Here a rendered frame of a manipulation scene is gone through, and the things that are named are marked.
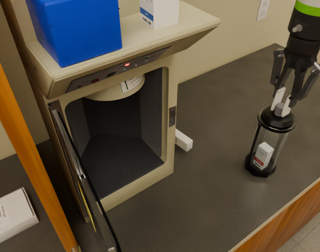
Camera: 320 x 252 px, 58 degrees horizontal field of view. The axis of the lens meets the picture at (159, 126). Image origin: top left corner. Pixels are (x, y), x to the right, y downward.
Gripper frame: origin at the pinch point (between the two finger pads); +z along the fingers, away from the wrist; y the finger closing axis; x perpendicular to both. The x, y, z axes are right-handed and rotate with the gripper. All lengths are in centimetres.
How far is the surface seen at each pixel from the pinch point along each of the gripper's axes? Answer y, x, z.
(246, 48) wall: -58, 57, 26
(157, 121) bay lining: -19.2, -29.5, 5.6
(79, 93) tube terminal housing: -15, -51, -16
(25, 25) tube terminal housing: -15, -57, -32
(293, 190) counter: 12.7, 0.9, 28.2
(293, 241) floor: 12, 48, 122
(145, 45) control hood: -3, -42, -29
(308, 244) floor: 19, 54, 122
